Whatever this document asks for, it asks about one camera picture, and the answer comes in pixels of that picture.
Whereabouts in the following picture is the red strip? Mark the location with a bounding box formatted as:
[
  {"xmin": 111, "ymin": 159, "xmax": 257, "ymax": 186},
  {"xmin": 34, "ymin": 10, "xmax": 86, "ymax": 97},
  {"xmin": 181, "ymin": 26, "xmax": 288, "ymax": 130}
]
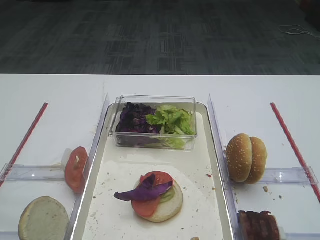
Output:
[
  {"xmin": 270, "ymin": 102, "xmax": 320, "ymax": 201},
  {"xmin": 0, "ymin": 102, "xmax": 49, "ymax": 187}
]

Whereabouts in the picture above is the clear divider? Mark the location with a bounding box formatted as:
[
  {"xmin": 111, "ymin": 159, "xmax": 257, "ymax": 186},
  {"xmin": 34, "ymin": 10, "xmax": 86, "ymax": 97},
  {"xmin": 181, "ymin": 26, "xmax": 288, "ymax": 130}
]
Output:
[
  {"xmin": 0, "ymin": 164, "xmax": 65, "ymax": 183},
  {"xmin": 258, "ymin": 167, "xmax": 319, "ymax": 186}
]

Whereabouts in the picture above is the purple cabbage leaf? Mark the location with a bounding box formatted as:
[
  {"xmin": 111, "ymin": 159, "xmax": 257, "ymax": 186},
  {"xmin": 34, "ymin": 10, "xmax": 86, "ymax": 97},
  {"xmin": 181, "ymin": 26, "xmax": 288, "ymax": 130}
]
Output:
[{"xmin": 114, "ymin": 171, "xmax": 173, "ymax": 202}]

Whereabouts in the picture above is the left far clear divider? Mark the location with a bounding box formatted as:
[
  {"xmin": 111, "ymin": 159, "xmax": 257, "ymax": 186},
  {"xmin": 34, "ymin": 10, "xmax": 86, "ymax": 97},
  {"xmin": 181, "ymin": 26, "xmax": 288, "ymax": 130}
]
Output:
[{"xmin": 0, "ymin": 164, "xmax": 65, "ymax": 183}]

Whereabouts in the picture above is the bottom bun on tray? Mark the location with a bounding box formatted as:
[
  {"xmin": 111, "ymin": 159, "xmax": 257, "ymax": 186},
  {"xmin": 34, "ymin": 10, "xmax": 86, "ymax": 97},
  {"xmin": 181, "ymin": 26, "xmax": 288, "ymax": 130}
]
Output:
[{"xmin": 134, "ymin": 178, "xmax": 183, "ymax": 223}]

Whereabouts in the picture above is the green lettuce on bun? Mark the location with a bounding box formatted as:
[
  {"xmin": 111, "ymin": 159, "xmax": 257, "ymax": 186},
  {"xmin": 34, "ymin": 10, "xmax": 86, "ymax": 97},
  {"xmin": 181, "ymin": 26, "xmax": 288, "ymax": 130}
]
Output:
[{"xmin": 159, "ymin": 187, "xmax": 175, "ymax": 204}]

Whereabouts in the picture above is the right clear long rail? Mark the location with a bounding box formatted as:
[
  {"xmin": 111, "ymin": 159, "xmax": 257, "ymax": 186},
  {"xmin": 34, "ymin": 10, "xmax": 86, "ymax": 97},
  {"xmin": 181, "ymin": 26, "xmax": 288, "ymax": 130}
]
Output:
[{"xmin": 207, "ymin": 95, "xmax": 244, "ymax": 240}]

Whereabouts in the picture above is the right far clear divider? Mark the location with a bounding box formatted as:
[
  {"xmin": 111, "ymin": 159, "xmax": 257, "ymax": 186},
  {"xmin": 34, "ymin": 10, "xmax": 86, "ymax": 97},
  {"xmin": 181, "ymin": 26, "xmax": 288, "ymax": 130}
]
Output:
[{"xmin": 258, "ymin": 167, "xmax": 319, "ymax": 186}]

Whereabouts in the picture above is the left red strip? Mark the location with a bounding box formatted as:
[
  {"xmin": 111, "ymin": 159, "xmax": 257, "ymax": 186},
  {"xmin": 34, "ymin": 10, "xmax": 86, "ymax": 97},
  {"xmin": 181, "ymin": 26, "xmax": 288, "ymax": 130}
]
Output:
[{"xmin": 0, "ymin": 102, "xmax": 49, "ymax": 187}]

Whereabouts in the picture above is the clear long rail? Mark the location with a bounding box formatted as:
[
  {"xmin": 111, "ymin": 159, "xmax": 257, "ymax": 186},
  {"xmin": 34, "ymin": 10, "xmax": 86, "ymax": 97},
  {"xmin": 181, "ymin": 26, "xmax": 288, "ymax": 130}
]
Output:
[
  {"xmin": 207, "ymin": 95, "xmax": 244, "ymax": 240},
  {"xmin": 64, "ymin": 93, "xmax": 110, "ymax": 240}
]

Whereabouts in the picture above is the white cable on floor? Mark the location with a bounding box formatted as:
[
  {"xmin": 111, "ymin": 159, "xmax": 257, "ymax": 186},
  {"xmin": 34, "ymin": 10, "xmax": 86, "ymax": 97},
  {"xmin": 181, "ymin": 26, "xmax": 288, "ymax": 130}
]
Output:
[{"xmin": 278, "ymin": 24, "xmax": 320, "ymax": 39}]

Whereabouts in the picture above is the stack of meat patties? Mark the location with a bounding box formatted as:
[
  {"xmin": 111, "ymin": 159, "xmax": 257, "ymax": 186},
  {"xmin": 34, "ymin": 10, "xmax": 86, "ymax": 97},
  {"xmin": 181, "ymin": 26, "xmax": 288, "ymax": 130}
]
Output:
[{"xmin": 237, "ymin": 210, "xmax": 281, "ymax": 240}]

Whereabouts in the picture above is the white metal tray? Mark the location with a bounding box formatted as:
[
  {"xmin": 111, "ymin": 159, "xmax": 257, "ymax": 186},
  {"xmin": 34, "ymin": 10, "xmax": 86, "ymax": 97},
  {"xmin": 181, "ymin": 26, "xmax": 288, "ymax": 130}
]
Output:
[{"xmin": 71, "ymin": 103, "xmax": 232, "ymax": 240}]

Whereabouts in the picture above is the clear plastic salad box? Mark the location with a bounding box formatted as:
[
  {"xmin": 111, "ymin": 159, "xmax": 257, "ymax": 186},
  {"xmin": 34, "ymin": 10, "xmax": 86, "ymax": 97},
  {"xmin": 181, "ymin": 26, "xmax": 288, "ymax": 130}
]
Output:
[{"xmin": 109, "ymin": 95, "xmax": 198, "ymax": 150}]

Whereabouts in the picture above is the sesame bun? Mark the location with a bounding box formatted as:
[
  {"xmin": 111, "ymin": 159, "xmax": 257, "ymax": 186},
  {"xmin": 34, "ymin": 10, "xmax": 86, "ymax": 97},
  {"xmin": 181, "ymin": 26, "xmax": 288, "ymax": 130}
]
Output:
[
  {"xmin": 246, "ymin": 137, "xmax": 268, "ymax": 184},
  {"xmin": 226, "ymin": 133, "xmax": 252, "ymax": 183}
]

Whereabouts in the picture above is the left clear long rail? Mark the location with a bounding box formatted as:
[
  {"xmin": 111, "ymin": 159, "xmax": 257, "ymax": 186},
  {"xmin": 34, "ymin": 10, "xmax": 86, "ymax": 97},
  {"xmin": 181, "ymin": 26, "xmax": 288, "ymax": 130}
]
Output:
[{"xmin": 64, "ymin": 93, "xmax": 110, "ymax": 240}]

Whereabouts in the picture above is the upright bun bottom half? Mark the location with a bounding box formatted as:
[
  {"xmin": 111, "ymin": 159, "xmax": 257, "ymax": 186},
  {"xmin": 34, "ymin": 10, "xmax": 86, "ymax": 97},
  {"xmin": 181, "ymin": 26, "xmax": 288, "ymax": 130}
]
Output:
[{"xmin": 18, "ymin": 196, "xmax": 69, "ymax": 240}]

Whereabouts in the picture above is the tomato slice on bun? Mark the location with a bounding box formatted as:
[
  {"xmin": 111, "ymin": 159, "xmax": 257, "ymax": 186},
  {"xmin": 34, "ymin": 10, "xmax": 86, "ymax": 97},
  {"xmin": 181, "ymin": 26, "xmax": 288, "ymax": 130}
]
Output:
[{"xmin": 131, "ymin": 171, "xmax": 175, "ymax": 217}]

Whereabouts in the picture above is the green lettuce pile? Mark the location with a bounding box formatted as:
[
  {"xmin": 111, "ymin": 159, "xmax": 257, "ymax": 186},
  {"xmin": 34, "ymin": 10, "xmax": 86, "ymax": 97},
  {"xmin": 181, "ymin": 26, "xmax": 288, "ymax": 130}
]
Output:
[{"xmin": 145, "ymin": 105, "xmax": 196, "ymax": 136}]

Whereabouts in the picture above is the right red strip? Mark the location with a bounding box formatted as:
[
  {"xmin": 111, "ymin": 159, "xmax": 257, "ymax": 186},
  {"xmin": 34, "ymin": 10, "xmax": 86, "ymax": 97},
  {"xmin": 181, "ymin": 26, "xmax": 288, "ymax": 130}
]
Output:
[{"xmin": 270, "ymin": 102, "xmax": 320, "ymax": 201}]

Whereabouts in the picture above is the purple cabbage pile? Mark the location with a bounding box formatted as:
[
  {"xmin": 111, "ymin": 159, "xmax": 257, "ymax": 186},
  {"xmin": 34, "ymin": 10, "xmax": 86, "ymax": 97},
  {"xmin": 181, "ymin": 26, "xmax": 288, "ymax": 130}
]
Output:
[{"xmin": 116, "ymin": 102, "xmax": 161, "ymax": 134}]

